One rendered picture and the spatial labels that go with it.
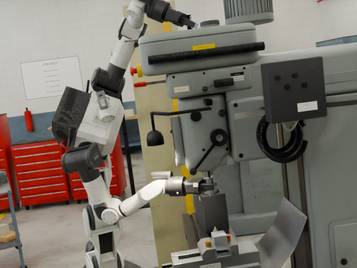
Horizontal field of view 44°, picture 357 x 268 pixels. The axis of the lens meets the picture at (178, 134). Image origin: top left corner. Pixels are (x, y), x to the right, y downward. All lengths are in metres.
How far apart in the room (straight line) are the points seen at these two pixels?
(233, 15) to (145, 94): 1.85
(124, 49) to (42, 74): 9.03
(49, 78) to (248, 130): 9.53
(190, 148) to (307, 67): 0.56
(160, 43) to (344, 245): 1.08
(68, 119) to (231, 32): 0.83
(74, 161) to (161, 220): 1.89
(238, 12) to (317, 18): 9.91
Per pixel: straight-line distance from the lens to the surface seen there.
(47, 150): 6.68
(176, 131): 1.84
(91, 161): 1.94
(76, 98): 2.10
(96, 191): 2.01
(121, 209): 2.04
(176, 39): 1.73
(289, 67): 1.55
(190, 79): 1.73
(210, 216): 2.22
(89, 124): 2.04
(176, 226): 3.78
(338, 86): 1.90
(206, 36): 1.74
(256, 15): 1.81
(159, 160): 3.63
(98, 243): 2.50
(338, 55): 1.89
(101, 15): 11.00
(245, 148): 1.79
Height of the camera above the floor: 1.73
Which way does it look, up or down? 8 degrees down
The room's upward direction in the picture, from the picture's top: 7 degrees counter-clockwise
